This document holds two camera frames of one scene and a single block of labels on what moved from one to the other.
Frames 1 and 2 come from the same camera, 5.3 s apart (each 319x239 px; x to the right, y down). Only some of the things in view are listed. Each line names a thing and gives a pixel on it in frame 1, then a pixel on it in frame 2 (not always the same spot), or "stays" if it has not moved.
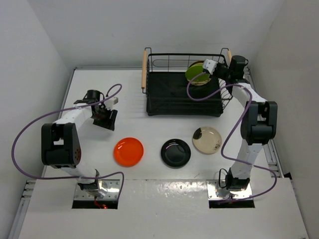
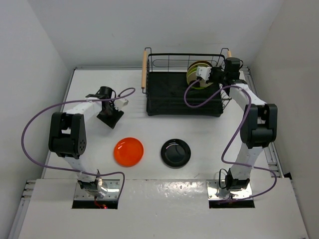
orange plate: (128, 152) stays
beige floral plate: (201, 83) -> (193, 69)
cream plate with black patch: (207, 140) -> (191, 78)
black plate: (175, 153) stays
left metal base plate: (111, 186) stays
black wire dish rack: (163, 77) stays
